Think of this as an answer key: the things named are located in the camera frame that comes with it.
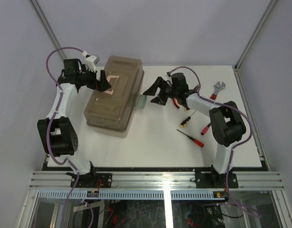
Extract left frame post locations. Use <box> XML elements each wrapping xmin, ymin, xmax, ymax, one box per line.
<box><xmin>28</xmin><ymin>0</ymin><xmax>62</xmax><ymax>49</ymax></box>

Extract pink toolbox handle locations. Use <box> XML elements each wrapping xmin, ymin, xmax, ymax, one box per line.
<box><xmin>104</xmin><ymin>75</ymin><xmax>119</xmax><ymax>95</ymax></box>

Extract orange handled long-nose pliers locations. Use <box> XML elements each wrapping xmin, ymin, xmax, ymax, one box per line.
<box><xmin>173</xmin><ymin>98</ymin><xmax>180</xmax><ymax>109</ymax></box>

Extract black yellow screwdriver lower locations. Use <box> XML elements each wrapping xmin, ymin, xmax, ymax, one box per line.
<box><xmin>180</xmin><ymin>111</ymin><xmax>196</xmax><ymax>128</ymax></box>

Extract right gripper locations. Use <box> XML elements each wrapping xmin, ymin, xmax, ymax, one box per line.
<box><xmin>143</xmin><ymin>77</ymin><xmax>179</xmax><ymax>106</ymax></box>

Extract aluminium mounting rail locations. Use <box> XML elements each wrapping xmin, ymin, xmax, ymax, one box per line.
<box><xmin>29</xmin><ymin>170</ymin><xmax>285</xmax><ymax>190</ymax></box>

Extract frame post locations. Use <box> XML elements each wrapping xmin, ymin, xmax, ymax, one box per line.
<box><xmin>234</xmin><ymin>0</ymin><xmax>279</xmax><ymax>71</ymax></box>
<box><xmin>28</xmin><ymin>0</ymin><xmax>62</xmax><ymax>49</ymax></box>

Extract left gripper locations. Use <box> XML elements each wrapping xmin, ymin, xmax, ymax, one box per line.
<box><xmin>77</xmin><ymin>66</ymin><xmax>111</xmax><ymax>93</ymax></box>

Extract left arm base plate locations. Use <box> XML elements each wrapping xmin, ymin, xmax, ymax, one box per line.
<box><xmin>75</xmin><ymin>173</ymin><xmax>113</xmax><ymax>189</ymax></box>

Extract red handled adjustable wrench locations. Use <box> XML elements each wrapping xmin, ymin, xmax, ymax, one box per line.
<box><xmin>210</xmin><ymin>82</ymin><xmax>226</xmax><ymax>100</ymax></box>

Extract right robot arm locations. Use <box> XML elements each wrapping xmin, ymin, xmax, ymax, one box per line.
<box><xmin>143</xmin><ymin>73</ymin><xmax>246</xmax><ymax>188</ymax></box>

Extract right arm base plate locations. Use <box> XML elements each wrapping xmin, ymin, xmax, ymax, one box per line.
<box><xmin>194</xmin><ymin>170</ymin><xmax>238</xmax><ymax>189</ymax></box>

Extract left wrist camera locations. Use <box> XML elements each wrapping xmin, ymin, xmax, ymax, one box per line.
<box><xmin>82</xmin><ymin>51</ymin><xmax>100</xmax><ymax>72</ymax></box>

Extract right frame post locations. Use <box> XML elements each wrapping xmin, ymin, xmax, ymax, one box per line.
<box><xmin>234</xmin><ymin>0</ymin><xmax>279</xmax><ymax>71</ymax></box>

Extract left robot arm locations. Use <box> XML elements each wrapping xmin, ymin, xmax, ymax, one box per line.
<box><xmin>37</xmin><ymin>55</ymin><xmax>111</xmax><ymax>188</ymax></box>

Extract slotted cable duct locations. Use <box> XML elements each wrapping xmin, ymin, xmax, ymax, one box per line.
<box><xmin>38</xmin><ymin>190</ymin><xmax>225</xmax><ymax>200</ymax></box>

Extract translucent brown toolbox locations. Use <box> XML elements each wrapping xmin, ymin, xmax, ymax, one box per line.
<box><xmin>84</xmin><ymin>56</ymin><xmax>144</xmax><ymax>138</ymax></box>

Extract red handled screwdriver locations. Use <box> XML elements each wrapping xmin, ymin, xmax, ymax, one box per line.
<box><xmin>177</xmin><ymin>129</ymin><xmax>204</xmax><ymax>148</ymax></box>

